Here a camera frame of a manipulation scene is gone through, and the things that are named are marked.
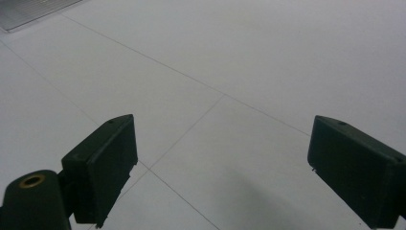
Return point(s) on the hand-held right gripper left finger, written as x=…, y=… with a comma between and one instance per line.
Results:
x=102, y=166

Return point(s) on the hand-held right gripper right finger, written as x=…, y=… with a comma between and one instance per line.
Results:
x=357, y=169

